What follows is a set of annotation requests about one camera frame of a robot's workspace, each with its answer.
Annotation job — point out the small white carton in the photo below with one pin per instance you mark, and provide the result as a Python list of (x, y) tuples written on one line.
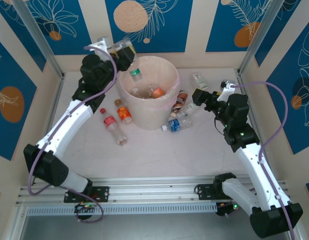
[(199, 80)]

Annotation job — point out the clear plastic bottle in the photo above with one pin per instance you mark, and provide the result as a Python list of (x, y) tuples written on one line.
[(185, 112), (120, 45)]

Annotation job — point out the brown label plastic bottle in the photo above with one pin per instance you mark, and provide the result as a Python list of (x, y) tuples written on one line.
[(180, 100)]

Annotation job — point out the green label plastic bottle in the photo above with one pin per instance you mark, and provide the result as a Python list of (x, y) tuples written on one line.
[(135, 73)]

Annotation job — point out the orange label plastic bottle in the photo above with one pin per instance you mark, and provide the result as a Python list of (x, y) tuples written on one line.
[(157, 93)]

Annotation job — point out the blue label bottle white cap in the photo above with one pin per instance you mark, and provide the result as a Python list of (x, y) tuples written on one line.
[(175, 125)]

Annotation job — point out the orange label bottle brown cap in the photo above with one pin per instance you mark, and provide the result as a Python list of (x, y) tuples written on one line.
[(123, 113)]

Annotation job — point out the red label bottle red cap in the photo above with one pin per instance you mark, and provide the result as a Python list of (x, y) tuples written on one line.
[(110, 122)]

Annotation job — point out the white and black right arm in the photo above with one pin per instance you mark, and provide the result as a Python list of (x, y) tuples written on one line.
[(259, 170)]

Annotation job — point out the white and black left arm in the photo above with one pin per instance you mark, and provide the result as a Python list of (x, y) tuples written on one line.
[(67, 125)]

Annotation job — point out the beige round plastic bin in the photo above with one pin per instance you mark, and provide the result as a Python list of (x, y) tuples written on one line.
[(152, 117)]

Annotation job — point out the small circuit board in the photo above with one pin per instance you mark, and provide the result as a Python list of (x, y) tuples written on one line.
[(85, 207), (224, 208)]

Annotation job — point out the grey metal panel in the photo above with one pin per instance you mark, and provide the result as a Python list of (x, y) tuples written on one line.
[(154, 228)]

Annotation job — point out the aluminium side rail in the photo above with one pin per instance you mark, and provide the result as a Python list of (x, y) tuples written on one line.
[(55, 100), (240, 78)]

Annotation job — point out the aluminium frame post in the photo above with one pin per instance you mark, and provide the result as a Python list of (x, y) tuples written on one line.
[(39, 37), (260, 37)]

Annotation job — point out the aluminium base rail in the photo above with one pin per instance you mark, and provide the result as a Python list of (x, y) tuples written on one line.
[(154, 190)]

